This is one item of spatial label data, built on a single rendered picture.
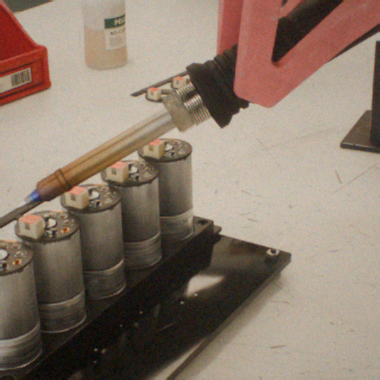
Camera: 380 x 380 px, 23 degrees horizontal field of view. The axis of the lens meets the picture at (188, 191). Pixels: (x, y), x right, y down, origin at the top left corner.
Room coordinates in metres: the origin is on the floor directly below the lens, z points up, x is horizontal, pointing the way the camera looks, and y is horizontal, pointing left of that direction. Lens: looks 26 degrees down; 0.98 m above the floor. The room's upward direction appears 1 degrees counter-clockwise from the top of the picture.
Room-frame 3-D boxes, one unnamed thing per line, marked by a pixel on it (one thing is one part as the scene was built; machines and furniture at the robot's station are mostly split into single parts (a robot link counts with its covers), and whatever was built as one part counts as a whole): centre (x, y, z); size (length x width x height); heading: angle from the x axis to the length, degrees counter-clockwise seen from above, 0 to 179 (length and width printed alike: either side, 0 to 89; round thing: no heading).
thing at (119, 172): (0.36, 0.03, 0.82); 0.01 x 0.01 x 0.01; 58
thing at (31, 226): (0.32, 0.06, 0.82); 0.01 x 0.01 x 0.01; 58
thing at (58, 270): (0.32, 0.05, 0.79); 0.02 x 0.02 x 0.05
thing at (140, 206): (0.37, 0.03, 0.79); 0.02 x 0.02 x 0.05
